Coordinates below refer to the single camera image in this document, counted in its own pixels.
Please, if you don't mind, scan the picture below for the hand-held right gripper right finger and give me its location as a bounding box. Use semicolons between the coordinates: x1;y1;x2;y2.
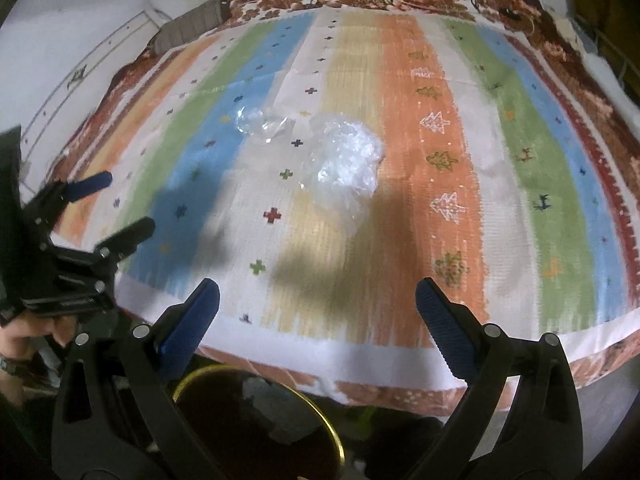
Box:
416;277;584;480

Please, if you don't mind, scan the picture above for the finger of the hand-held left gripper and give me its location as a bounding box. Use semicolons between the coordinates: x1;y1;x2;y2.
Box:
22;170;114;232
94;216;157;262

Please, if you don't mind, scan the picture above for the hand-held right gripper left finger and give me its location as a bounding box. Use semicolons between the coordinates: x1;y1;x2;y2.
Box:
50;277;236;480

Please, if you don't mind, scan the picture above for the dark bin with gold rim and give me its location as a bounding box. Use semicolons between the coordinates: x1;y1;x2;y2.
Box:
171;364;347;480

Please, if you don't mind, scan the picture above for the clear plastic wrapper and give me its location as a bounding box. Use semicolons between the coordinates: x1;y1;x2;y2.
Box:
234;104;297;147

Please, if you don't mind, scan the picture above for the white plastic bag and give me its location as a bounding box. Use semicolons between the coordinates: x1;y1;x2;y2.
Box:
299;111;386;227

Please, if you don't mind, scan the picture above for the person's left hand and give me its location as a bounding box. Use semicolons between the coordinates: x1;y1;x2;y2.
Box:
0;315;77;362

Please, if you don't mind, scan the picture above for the colourful striped blanket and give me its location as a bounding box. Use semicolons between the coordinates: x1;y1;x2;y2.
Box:
52;7;640;361

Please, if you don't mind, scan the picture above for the grey striped pillow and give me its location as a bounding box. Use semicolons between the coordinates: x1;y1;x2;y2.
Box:
153;0;232;56

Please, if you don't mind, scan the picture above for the colourful striped patterned rug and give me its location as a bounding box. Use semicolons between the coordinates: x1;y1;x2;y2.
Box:
47;0;640;417

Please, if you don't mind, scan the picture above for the white cloth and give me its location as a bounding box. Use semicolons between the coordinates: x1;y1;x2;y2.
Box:
575;50;640;113

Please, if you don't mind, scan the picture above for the yellow hanging cloth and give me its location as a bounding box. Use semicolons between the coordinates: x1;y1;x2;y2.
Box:
570;0;640;61

